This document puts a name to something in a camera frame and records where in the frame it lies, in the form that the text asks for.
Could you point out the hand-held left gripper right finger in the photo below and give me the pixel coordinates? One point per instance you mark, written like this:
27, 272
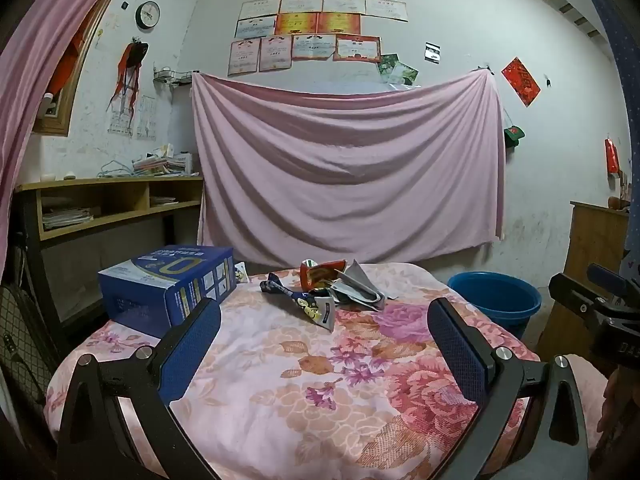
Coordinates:
457, 350

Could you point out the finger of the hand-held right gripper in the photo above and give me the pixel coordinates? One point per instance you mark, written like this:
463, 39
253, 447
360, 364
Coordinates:
575, 297
615, 280

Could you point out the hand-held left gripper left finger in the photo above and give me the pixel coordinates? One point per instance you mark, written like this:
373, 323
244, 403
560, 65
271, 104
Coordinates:
192, 345

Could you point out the blue plastic bucket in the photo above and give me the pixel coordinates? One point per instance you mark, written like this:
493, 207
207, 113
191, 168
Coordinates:
492, 295

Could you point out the grey foil wrapper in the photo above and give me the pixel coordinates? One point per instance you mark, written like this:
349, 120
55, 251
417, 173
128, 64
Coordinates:
362, 287

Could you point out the dark blue snack wrapper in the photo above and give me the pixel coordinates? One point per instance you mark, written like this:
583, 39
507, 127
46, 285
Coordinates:
305, 305

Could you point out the red snack wrapper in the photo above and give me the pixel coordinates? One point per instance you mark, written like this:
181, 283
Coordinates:
320, 272

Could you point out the person's right hand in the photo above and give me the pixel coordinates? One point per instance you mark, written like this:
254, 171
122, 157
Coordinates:
615, 410

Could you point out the wooden cabinet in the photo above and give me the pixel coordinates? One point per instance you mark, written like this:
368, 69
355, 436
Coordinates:
590, 240

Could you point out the brown round object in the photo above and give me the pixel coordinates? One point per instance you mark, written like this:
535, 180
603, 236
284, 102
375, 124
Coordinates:
617, 203

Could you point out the blue cardboard box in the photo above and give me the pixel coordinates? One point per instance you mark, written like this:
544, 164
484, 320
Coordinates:
150, 280

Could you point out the small printed packet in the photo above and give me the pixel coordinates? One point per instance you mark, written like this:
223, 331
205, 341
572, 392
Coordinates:
241, 273

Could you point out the floral blanket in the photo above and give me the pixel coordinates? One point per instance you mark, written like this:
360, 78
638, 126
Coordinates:
310, 375

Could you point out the red hanging packet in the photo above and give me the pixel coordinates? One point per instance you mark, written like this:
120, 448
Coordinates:
611, 157

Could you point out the thin stack of papers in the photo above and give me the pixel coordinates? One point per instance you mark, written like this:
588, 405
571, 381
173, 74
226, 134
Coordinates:
162, 200

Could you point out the black patterned bag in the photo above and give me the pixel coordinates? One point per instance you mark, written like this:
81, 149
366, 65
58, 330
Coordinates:
22, 340

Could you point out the green red hanging pouch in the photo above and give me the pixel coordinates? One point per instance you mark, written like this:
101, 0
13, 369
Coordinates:
514, 136

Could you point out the thick stack of papers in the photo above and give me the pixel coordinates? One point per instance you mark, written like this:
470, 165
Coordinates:
67, 219

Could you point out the wooden shelf desk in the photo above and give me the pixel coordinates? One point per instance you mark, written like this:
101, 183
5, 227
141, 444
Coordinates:
115, 183

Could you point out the stack of books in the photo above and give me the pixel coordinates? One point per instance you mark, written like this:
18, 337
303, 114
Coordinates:
165, 164

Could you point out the pink hanging sheet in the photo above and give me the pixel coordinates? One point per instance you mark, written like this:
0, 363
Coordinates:
350, 170

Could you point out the red diamond paper poster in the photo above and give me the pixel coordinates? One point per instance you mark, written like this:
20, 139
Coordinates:
521, 81

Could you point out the blue dotted curtain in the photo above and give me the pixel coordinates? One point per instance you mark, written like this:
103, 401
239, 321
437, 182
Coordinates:
617, 60

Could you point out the green photo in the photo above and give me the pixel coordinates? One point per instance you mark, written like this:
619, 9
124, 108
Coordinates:
406, 74
386, 66

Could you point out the small black white picture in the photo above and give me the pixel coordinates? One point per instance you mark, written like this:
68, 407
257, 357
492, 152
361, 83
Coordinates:
432, 53

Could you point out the orange cloth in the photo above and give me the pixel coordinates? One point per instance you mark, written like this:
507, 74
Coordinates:
67, 67

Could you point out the pink curtain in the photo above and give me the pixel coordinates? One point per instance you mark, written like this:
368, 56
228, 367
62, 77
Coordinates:
45, 60

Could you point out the white wall calendar sheet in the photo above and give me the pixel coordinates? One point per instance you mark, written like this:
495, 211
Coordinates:
146, 120
121, 122

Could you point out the wooden window frame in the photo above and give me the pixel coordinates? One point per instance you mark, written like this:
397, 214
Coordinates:
60, 125

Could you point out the red tassel wall ornament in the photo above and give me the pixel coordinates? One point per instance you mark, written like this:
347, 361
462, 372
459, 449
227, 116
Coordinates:
131, 60

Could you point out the round wall clock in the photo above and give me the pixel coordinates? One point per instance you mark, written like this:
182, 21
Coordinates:
148, 15

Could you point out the group of wall certificates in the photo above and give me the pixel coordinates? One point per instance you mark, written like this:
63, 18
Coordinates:
310, 22

